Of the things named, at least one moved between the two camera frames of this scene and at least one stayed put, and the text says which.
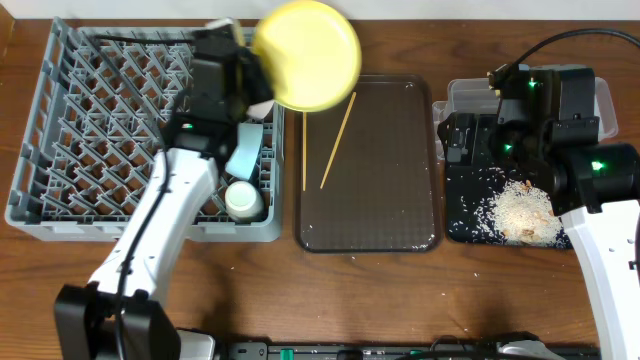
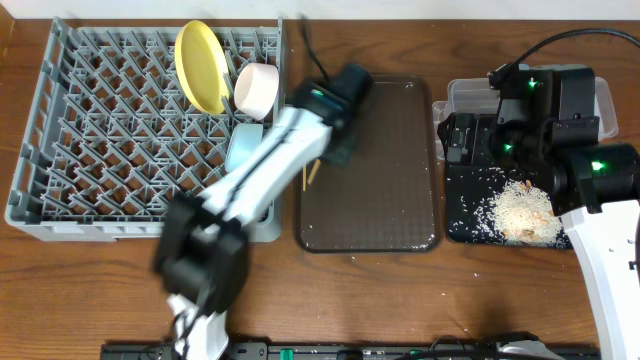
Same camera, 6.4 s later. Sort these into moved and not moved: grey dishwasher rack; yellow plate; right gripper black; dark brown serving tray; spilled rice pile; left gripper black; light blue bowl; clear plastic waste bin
Moved: left gripper black; yellow plate
Not moved: clear plastic waste bin; spilled rice pile; dark brown serving tray; light blue bowl; grey dishwasher rack; right gripper black
